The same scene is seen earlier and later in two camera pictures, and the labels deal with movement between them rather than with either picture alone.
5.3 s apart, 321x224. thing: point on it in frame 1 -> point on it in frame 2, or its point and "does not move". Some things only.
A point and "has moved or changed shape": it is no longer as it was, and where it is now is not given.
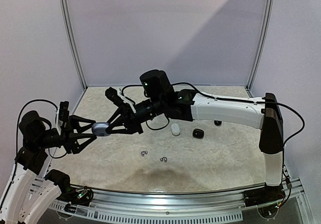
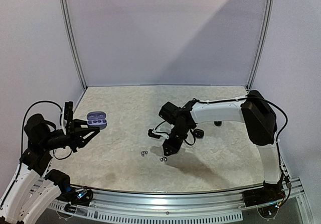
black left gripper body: (67, 128) does not move
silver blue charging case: (99, 128) has moved or changed shape
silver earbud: (143, 152) does not move
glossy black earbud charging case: (198, 133) does not move
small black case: (217, 123) does not move
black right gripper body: (130, 116) -> (177, 138)
